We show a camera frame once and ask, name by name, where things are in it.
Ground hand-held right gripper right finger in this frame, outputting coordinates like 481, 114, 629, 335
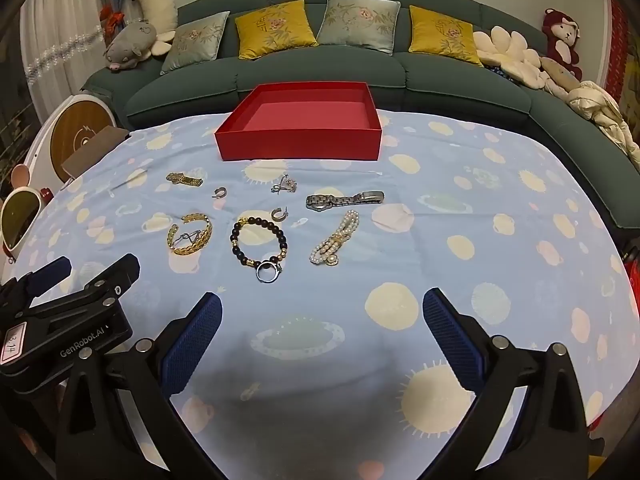
422, 287, 593, 480

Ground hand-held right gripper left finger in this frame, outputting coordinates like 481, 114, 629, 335
55, 291, 236, 480

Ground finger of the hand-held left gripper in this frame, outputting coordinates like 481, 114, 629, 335
0, 256, 73, 311
27, 253, 141, 322

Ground gold bead bracelet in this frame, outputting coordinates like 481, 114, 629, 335
167, 224, 188, 256

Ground silver ring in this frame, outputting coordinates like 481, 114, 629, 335
255, 260, 284, 284

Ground gold bangle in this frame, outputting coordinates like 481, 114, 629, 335
179, 213, 214, 254

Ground dark bead bracelet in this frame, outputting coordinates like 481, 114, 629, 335
229, 215, 289, 268

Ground gold watch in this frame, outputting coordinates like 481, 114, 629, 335
166, 172, 205, 188

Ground pearl bracelet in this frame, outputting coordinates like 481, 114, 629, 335
308, 210, 361, 267

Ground silver watch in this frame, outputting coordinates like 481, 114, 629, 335
305, 190, 386, 211

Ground red cardboard box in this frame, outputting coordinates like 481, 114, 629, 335
215, 81, 384, 162

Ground white framed toy mirror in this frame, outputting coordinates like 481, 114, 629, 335
0, 162, 46, 261

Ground brown cardboard sheet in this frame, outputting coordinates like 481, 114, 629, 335
60, 126, 132, 181

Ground light blue printed tablecloth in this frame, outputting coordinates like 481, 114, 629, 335
0, 107, 631, 480

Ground white round appliance wooden disc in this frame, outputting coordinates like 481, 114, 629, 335
20, 92, 118, 186

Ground grey pig plush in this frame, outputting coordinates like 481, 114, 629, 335
103, 17, 160, 72

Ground white curtain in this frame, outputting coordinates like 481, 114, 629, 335
17, 0, 126, 126

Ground grey floral cushion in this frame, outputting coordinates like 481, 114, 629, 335
316, 0, 402, 56
160, 11, 231, 76

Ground red curtain ornament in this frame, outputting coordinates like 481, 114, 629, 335
99, 4, 125, 36

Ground white llama plush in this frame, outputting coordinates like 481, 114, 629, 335
125, 0, 179, 56

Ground cream crumpled blanket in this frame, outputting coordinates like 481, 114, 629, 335
545, 80, 640, 171

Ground beige round plush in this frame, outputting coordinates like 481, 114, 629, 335
539, 56, 578, 93

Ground green sofa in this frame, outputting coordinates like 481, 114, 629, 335
82, 0, 640, 231

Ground white flower cushion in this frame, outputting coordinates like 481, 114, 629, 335
472, 25, 548, 91

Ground yellow floral cushion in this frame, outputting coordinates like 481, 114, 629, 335
234, 0, 320, 60
407, 5, 485, 67

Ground red monkey plush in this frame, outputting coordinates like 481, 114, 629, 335
542, 7, 585, 81

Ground red wall hanging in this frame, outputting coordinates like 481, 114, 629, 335
602, 0, 640, 111

